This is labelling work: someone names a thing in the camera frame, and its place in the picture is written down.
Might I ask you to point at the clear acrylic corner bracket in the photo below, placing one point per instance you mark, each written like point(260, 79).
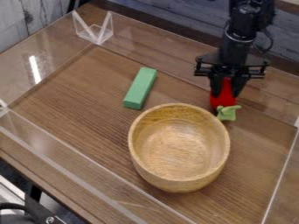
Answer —
point(93, 33)

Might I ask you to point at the clear acrylic front wall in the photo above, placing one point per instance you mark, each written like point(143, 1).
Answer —
point(86, 187)

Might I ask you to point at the black table leg frame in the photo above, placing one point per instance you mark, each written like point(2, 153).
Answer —
point(18, 210)

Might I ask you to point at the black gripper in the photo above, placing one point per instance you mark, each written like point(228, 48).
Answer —
point(211, 66)

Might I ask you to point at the green rectangular block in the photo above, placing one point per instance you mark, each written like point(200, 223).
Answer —
point(139, 89)

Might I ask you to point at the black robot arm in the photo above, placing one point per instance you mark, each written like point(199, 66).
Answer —
point(249, 16)

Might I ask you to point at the red plush fruit green stem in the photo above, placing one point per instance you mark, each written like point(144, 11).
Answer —
point(224, 103)

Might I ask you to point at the wooden bowl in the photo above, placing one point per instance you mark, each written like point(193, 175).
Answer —
point(179, 147)

